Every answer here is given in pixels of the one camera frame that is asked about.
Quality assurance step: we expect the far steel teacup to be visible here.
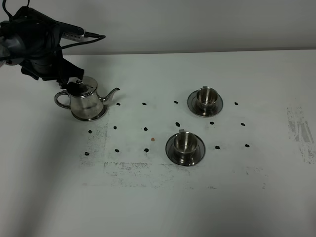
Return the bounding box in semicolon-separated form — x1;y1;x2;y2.
196;86;219;111

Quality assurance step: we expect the near steel saucer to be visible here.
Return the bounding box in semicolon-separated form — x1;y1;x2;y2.
165;134;205;166

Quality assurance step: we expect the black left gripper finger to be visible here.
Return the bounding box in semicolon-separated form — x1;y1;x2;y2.
58;56;84;85
61;80;85;93

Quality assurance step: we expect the near steel teacup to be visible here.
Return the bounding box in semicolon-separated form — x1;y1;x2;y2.
172;129;198;155

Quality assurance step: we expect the far steel saucer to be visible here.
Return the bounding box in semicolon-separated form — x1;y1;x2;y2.
187;86;223;118

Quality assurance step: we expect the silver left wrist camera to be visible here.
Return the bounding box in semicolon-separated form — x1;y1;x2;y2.
59;22;86;42

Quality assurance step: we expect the stainless steel teapot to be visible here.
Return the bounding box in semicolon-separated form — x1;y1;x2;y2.
54;76;120;121

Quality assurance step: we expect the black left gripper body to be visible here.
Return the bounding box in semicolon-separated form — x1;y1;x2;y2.
0;6;62;80

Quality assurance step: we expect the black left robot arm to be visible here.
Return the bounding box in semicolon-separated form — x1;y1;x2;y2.
0;6;84;87

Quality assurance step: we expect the steel teacup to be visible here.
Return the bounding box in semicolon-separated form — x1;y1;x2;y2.
172;129;198;155
196;86;219;111

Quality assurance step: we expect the steel saucer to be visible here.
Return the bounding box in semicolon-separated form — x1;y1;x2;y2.
165;134;205;166
187;86;223;118

